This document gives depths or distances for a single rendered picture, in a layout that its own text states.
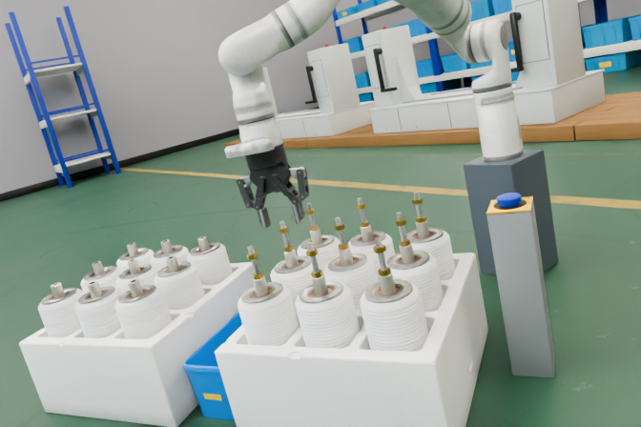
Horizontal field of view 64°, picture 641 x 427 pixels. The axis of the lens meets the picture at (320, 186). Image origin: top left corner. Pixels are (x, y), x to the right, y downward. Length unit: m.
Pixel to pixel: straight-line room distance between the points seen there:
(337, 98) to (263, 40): 3.46
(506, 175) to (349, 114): 3.24
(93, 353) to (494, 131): 1.01
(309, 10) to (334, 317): 0.52
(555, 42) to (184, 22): 5.71
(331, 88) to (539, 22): 1.91
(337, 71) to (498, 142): 3.19
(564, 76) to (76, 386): 2.64
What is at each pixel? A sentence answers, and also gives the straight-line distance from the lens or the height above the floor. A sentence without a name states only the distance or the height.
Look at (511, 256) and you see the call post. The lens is 0.93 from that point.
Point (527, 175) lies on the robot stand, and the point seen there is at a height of 0.26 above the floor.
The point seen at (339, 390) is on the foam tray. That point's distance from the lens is 0.86.
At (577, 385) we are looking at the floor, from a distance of 1.03.
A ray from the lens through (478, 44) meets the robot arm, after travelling 1.28.
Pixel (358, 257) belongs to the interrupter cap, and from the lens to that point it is 0.97.
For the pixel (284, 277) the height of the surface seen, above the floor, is 0.25.
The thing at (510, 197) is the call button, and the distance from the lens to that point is 0.92.
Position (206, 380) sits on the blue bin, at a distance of 1.07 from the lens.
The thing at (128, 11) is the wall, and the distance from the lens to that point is 7.55.
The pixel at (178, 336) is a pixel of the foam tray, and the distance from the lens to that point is 1.11.
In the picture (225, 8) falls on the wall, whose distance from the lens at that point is 8.08.
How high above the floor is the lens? 0.60
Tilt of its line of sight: 12 degrees down
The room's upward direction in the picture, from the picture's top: 13 degrees counter-clockwise
